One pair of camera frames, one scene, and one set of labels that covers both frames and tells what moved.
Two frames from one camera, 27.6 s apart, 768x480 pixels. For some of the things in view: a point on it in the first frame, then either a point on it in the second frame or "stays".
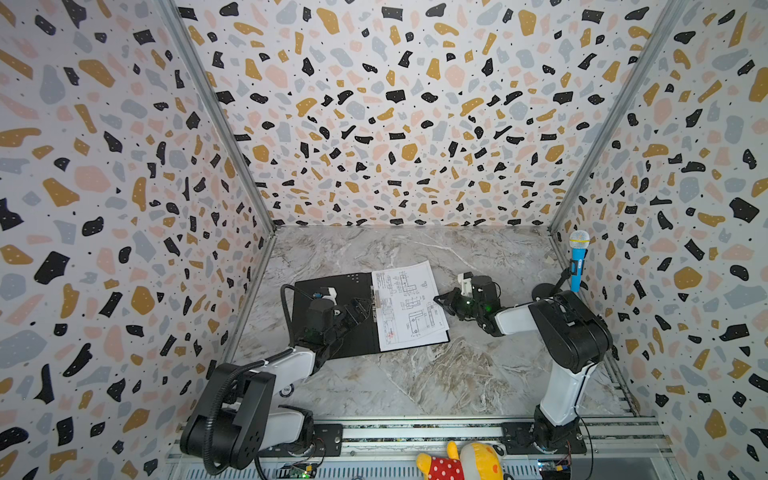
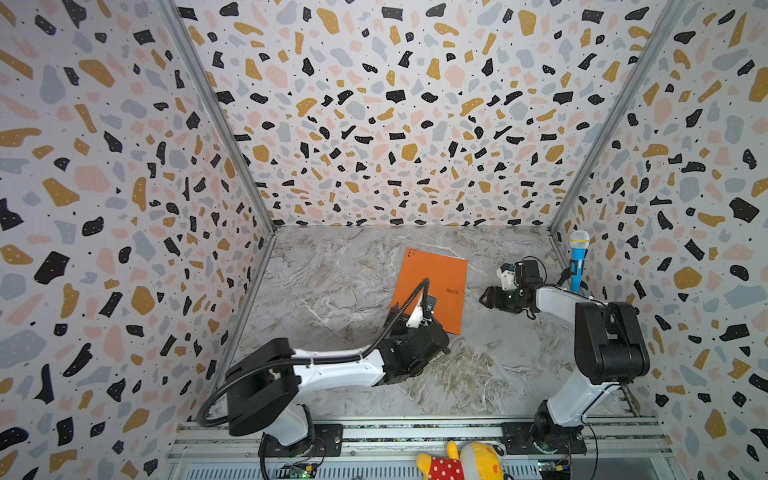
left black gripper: [358, 315] to [399, 335]
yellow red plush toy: [477, 461] stays
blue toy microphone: [578, 242] stays
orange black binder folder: [362, 341] to [447, 278]
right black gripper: [455, 300] to [500, 297]
